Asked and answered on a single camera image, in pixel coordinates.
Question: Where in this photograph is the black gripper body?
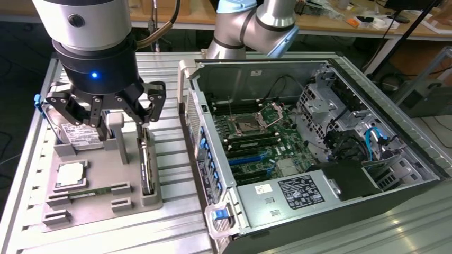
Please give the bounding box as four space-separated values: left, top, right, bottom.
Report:
52 34 142 106

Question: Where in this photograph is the black graphics card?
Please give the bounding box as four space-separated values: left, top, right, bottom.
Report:
137 129 157 198

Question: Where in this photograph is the hard disk in blue carrier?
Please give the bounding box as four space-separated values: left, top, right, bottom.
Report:
33 94 110 151

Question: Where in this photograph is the grey parts rack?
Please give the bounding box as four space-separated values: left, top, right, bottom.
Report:
38 112 165 233

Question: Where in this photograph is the open PC case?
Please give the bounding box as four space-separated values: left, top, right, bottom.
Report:
176 57 448 254

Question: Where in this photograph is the silver CPU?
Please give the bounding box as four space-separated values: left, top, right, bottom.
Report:
56 162 89 187

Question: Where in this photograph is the CPU socket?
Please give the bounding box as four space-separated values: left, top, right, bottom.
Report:
230 115 265 137

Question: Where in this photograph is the green RAM stick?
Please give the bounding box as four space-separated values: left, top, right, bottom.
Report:
66 186 112 198

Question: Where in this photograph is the black installed RAM stick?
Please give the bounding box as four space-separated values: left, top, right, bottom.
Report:
225 136 280 151

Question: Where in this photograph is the metal socket cover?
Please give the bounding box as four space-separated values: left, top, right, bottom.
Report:
254 102 288 128

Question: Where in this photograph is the blue expansion slot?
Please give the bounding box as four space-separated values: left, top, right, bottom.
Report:
228 155 265 166

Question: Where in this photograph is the black expansion slot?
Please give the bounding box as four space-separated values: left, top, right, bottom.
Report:
232 169 269 183

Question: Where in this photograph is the green motherboard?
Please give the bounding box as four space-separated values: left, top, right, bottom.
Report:
210 99 334 186

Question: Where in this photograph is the metal disk bay cage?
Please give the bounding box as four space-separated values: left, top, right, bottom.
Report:
294 67 356 142

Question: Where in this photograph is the grey power supply unit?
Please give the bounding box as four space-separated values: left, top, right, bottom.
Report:
234 169 342 230

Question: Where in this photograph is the wooden desk with clutter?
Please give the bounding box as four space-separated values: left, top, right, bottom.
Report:
296 0 452 76

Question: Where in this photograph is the black plastic cover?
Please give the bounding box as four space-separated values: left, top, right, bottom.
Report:
305 161 384 202

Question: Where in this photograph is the grey vented disk bay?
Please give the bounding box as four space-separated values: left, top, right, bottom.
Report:
361 155 424 192

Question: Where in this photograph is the black tripod pole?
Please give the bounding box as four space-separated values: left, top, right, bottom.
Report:
362 0 444 75

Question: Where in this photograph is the grey computer tower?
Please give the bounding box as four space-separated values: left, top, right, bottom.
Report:
398 81 452 117

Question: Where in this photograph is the black monitor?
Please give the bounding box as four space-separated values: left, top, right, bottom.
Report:
382 0 442 11

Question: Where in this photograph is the thin cable with metal plug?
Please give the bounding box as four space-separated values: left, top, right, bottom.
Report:
148 0 160 52

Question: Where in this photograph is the thick black camera cable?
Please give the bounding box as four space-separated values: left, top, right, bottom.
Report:
136 0 181 50

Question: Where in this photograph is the wooden desk with white frame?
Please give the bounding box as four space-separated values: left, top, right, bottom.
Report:
0 0 218 31

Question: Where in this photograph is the black looped wire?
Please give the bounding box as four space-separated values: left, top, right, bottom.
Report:
264 75 304 104

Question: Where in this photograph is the blue disk wire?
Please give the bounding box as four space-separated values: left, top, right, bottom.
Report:
364 126 385 162

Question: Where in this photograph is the aluminium frame post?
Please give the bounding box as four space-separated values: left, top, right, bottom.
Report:
393 46 452 106

